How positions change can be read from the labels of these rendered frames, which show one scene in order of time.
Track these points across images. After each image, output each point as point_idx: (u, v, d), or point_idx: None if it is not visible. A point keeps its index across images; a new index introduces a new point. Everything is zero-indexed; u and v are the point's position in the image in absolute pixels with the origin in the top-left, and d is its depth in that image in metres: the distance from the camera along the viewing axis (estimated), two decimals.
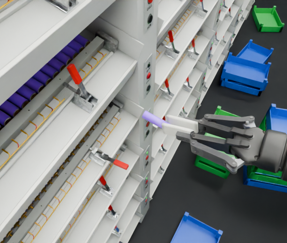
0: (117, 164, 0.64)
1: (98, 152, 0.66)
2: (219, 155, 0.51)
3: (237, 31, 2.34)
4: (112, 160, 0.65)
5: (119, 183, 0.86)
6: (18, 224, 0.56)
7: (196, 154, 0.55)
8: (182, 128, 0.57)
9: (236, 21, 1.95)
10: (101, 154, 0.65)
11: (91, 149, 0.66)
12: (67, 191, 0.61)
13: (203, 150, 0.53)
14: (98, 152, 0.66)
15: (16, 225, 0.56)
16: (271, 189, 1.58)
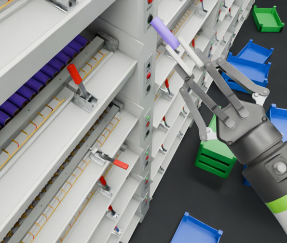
0: (117, 164, 0.64)
1: (98, 152, 0.66)
2: None
3: (237, 31, 2.34)
4: (112, 160, 0.65)
5: (119, 183, 0.86)
6: (18, 224, 0.56)
7: (226, 61, 0.46)
8: None
9: (236, 21, 1.95)
10: (101, 154, 0.65)
11: (91, 149, 0.66)
12: (67, 191, 0.61)
13: None
14: (98, 152, 0.66)
15: (16, 225, 0.56)
16: None
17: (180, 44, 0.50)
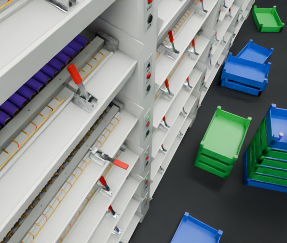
0: (117, 164, 0.64)
1: (98, 152, 0.66)
2: None
3: (237, 31, 2.34)
4: (112, 160, 0.65)
5: (119, 183, 0.86)
6: (18, 224, 0.56)
7: None
8: None
9: (236, 21, 1.95)
10: (101, 154, 0.65)
11: (91, 149, 0.66)
12: (67, 191, 0.61)
13: None
14: (98, 152, 0.66)
15: (16, 225, 0.56)
16: (271, 189, 1.58)
17: None
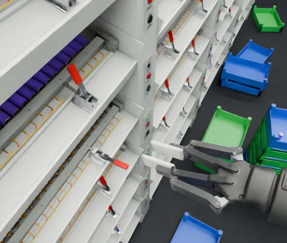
0: (117, 164, 0.64)
1: (98, 152, 0.66)
2: (222, 155, 0.54)
3: (237, 31, 2.34)
4: (112, 160, 0.65)
5: (119, 183, 0.86)
6: (18, 224, 0.56)
7: (198, 141, 0.55)
8: (172, 156, 0.57)
9: (236, 21, 1.95)
10: (101, 154, 0.65)
11: (91, 149, 0.66)
12: (67, 191, 0.61)
13: (207, 149, 0.56)
14: (98, 152, 0.66)
15: (16, 225, 0.56)
16: None
17: None
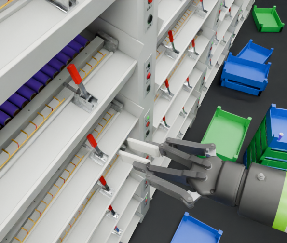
0: (90, 142, 0.63)
1: (91, 149, 0.66)
2: (175, 189, 0.49)
3: (237, 31, 2.34)
4: (94, 146, 0.64)
5: (119, 183, 0.86)
6: None
7: (152, 186, 0.52)
8: (139, 157, 0.54)
9: (236, 21, 1.95)
10: None
11: (84, 145, 0.66)
12: (60, 187, 0.62)
13: (158, 184, 0.50)
14: (91, 150, 0.66)
15: None
16: None
17: None
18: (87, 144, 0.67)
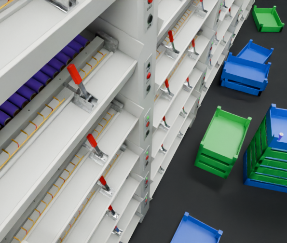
0: (90, 142, 0.63)
1: (91, 149, 0.66)
2: None
3: (237, 31, 2.34)
4: (94, 146, 0.64)
5: (119, 183, 0.86)
6: None
7: None
8: None
9: (236, 21, 1.95)
10: None
11: (84, 145, 0.66)
12: (60, 186, 0.62)
13: None
14: (91, 150, 0.66)
15: None
16: (271, 189, 1.58)
17: None
18: (87, 144, 0.67)
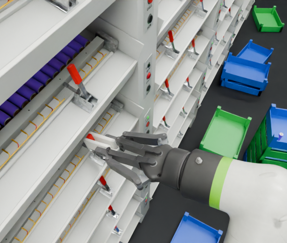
0: None
1: (91, 149, 0.66)
2: (127, 172, 0.54)
3: (237, 31, 2.34)
4: None
5: (119, 183, 0.86)
6: None
7: (111, 168, 0.58)
8: (101, 143, 0.60)
9: (236, 21, 1.95)
10: None
11: (84, 145, 0.66)
12: (60, 187, 0.62)
13: (114, 167, 0.55)
14: (91, 150, 0.66)
15: None
16: None
17: None
18: None
